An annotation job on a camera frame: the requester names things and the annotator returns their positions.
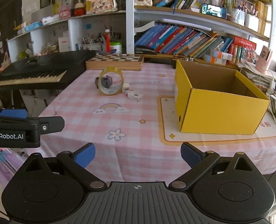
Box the pink checkered tablecloth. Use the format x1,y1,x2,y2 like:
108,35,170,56
38,63,276,183

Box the row of leaning books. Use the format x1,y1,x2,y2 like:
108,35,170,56
134,23,234,59

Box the white bookshelf frame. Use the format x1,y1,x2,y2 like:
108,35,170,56
7,0,269,62

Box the smartphone on shelf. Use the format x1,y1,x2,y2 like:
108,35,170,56
200,4,227,19

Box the small white cube box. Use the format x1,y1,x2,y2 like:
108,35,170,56
122,83,130,94

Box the black electronic keyboard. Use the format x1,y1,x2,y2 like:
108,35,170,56
0,50,96,90

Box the small dark grey object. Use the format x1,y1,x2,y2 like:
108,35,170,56
94,75,113,88

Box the pink cylindrical holder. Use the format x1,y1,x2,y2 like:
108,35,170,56
255,46,272,73

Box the orange white carton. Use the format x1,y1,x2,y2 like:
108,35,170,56
204,50,233,65

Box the cream orange-bordered mat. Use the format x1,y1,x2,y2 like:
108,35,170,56
157,96,276,146

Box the yellow cardboard box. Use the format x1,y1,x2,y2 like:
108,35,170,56
174,60,270,135

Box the red bottle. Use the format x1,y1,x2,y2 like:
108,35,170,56
105,28,111,53

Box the white red small box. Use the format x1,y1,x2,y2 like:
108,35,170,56
125,89,143,102

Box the wooden chessboard box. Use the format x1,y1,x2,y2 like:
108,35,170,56
86,54,144,71

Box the yellow tape roll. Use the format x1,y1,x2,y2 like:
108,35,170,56
98,67,124,96

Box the green lid white jar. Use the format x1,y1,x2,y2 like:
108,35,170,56
110,41,122,55

